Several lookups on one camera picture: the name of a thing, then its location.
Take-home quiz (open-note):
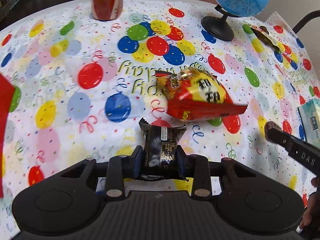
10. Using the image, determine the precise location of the blue desk globe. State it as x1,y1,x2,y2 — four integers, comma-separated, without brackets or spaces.
201,0,269,42

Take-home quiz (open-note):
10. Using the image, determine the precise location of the red yellow snack bag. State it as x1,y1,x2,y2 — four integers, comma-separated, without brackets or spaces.
155,67,248,122

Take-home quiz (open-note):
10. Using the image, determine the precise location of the small dark candy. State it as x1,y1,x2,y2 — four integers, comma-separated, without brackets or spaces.
264,121,276,142

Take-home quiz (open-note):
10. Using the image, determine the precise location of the person's right hand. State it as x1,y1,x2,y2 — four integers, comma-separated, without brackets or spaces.
299,192,317,229

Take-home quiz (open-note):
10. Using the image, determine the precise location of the black snack packet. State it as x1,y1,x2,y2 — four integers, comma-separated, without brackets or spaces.
139,118,187,181

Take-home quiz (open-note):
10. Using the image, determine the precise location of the red cardboard box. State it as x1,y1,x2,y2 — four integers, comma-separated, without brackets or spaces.
0,75,15,198

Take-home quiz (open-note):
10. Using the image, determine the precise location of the dark wrapper near lamp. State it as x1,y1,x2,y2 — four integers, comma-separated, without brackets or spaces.
249,24,281,53

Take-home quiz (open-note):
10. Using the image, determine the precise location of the balloon pattern tablecloth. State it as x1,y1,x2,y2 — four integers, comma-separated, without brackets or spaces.
1,0,319,239

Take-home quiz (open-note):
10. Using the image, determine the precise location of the silver desk lamp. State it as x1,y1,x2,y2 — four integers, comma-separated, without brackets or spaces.
292,10,320,34

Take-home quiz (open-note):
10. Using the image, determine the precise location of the tissue pack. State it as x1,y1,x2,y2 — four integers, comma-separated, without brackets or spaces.
298,99,320,148

